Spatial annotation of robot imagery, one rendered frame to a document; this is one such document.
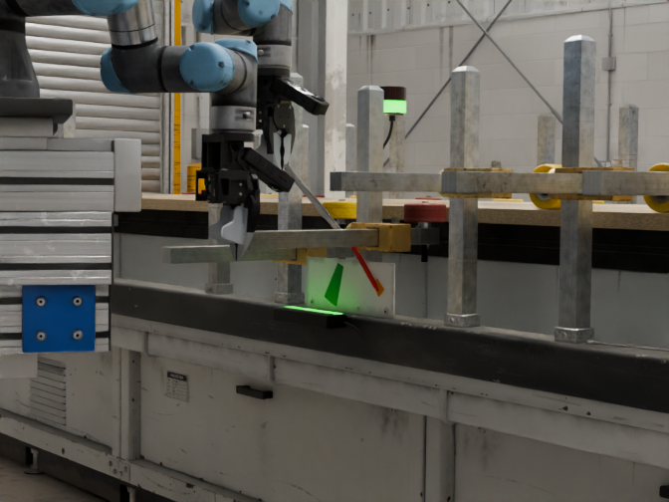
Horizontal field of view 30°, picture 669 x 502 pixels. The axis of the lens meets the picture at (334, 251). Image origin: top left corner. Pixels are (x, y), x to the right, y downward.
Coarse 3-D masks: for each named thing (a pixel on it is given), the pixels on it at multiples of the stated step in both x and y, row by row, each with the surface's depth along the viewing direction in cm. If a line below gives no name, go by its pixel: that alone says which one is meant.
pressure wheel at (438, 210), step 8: (408, 208) 234; (416, 208) 232; (424, 208) 232; (432, 208) 232; (440, 208) 233; (408, 216) 234; (416, 216) 233; (424, 216) 232; (432, 216) 232; (440, 216) 233; (424, 224) 235; (424, 248) 236; (424, 256) 236
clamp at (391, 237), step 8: (352, 224) 233; (360, 224) 231; (368, 224) 229; (376, 224) 227; (384, 224) 226; (392, 224) 225; (400, 224) 226; (408, 224) 227; (384, 232) 226; (392, 232) 225; (400, 232) 226; (408, 232) 227; (384, 240) 226; (392, 240) 225; (400, 240) 226; (408, 240) 227; (360, 248) 231; (368, 248) 229; (376, 248) 228; (384, 248) 226; (392, 248) 225; (400, 248) 226; (408, 248) 227
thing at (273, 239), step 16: (256, 240) 210; (272, 240) 213; (288, 240) 215; (304, 240) 217; (320, 240) 219; (336, 240) 221; (352, 240) 224; (368, 240) 226; (416, 240) 233; (432, 240) 235
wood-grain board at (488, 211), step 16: (144, 208) 327; (160, 208) 320; (176, 208) 314; (192, 208) 308; (208, 208) 303; (272, 208) 282; (304, 208) 272; (384, 208) 251; (400, 208) 248; (448, 208) 237; (480, 208) 230; (496, 208) 227; (512, 208) 226; (528, 208) 228; (592, 208) 235; (608, 208) 237; (624, 208) 239; (640, 208) 241; (528, 224) 221; (544, 224) 218; (592, 224) 209; (608, 224) 207; (624, 224) 204; (640, 224) 202; (656, 224) 199
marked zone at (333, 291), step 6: (336, 270) 237; (336, 276) 237; (330, 282) 239; (336, 282) 237; (330, 288) 239; (336, 288) 237; (330, 294) 239; (336, 294) 237; (330, 300) 239; (336, 300) 237
